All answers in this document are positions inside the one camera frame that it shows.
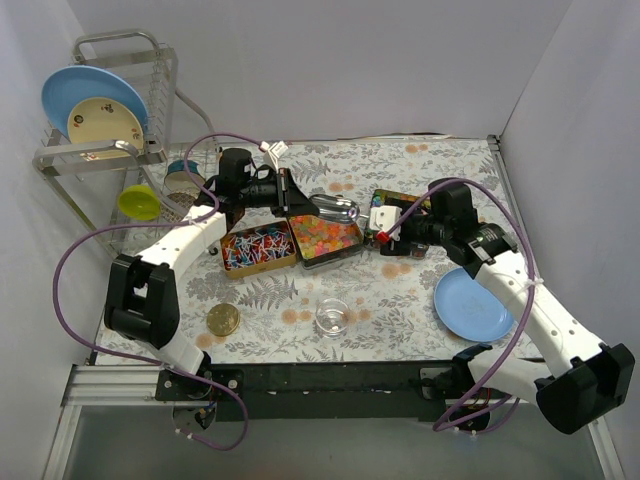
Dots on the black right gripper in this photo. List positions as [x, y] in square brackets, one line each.
[395, 245]

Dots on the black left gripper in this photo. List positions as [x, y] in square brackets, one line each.
[286, 193]

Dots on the silver metal scoop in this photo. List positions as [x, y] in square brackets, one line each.
[336, 209]

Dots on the tin of gummy candies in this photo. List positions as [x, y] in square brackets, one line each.
[320, 242]

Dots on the tin of star candies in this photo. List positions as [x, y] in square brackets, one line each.
[387, 197]

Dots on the gold tin of lollipops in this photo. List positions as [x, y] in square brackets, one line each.
[258, 250]

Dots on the clear glass bowl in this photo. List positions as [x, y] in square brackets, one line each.
[331, 318]

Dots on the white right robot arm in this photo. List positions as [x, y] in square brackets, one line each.
[552, 361]

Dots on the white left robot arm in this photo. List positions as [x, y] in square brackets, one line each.
[142, 302]

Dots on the blue plate on table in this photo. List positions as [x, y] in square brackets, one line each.
[469, 310]

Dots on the floral tablecloth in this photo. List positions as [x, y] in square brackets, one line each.
[392, 316]

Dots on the patterned round coaster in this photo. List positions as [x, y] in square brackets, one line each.
[176, 205]

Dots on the blue patterned ceramic bowl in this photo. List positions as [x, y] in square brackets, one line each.
[182, 181]

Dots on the round gold tin lid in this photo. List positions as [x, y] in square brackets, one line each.
[222, 319]

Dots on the green plastic bowl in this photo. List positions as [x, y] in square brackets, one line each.
[139, 202]

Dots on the metal dish rack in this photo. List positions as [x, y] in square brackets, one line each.
[113, 165]

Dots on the cream plate in rack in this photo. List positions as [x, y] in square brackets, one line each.
[100, 118]

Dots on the blue plate in rack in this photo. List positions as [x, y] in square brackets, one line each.
[69, 86]

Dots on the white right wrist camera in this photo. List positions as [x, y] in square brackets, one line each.
[383, 223]

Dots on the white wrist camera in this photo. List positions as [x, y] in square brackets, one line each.
[383, 223]
[273, 152]

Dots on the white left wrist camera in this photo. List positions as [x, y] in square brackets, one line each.
[273, 152]

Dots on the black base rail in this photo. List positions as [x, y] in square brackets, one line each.
[345, 390]

